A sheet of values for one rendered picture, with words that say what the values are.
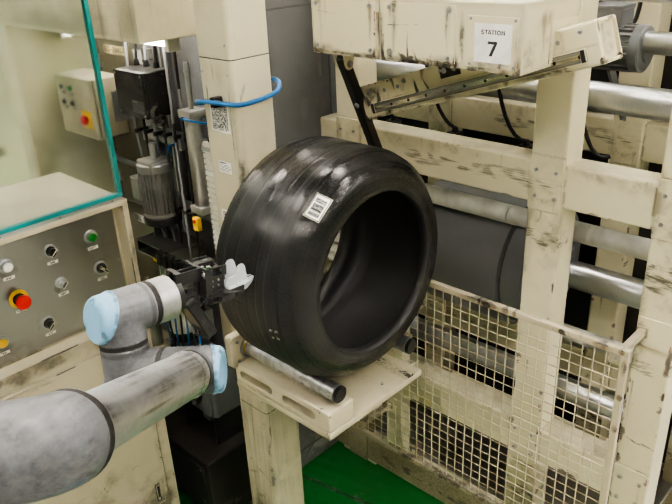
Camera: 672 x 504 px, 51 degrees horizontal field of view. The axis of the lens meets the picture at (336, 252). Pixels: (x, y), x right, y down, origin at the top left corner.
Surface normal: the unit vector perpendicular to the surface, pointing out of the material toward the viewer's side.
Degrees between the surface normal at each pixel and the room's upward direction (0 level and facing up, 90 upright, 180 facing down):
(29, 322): 90
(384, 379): 0
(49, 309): 90
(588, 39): 90
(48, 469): 86
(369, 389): 0
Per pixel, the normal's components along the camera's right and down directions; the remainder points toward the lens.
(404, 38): -0.69, 0.33
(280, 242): -0.39, -0.13
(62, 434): 0.72, -0.36
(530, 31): 0.73, 0.26
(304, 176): -0.36, -0.65
